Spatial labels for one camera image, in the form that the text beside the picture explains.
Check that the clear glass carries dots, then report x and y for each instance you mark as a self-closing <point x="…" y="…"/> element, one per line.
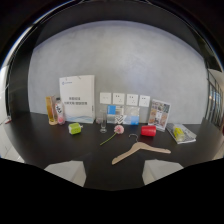
<point x="103" y="123"/>

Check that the picture brochure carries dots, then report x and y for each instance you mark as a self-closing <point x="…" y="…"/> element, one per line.
<point x="159" y="114"/>

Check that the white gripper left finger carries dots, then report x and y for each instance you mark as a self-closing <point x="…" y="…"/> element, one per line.
<point x="68" y="171"/>

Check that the wooden clothes hanger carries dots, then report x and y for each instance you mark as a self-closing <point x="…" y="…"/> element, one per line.
<point x="139" y="150"/>

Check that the yellow bottle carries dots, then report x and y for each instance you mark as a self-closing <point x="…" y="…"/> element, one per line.
<point x="51" y="110"/>

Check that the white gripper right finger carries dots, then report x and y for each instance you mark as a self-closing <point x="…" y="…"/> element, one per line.
<point x="159" y="169"/>

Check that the white wall socket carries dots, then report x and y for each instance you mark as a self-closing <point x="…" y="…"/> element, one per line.
<point x="118" y="98"/>
<point x="132" y="99"/>
<point x="105" y="98"/>
<point x="144" y="101"/>

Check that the green box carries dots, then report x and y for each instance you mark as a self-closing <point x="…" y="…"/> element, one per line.
<point x="75" y="128"/>

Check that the clear packet blue base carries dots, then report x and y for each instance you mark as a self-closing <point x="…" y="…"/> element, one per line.
<point x="132" y="116"/>

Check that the blue white packet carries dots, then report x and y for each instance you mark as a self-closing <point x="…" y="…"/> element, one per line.
<point x="112" y="113"/>

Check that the packet with yellow item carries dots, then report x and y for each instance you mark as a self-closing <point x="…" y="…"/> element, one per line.
<point x="180" y="133"/>

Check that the pink flower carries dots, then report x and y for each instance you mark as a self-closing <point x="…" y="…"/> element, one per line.
<point x="115" y="132"/>

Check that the red can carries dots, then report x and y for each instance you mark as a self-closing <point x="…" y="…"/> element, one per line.
<point x="148" y="130"/>

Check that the white paper bag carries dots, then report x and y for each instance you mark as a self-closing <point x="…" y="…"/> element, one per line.
<point x="78" y="98"/>

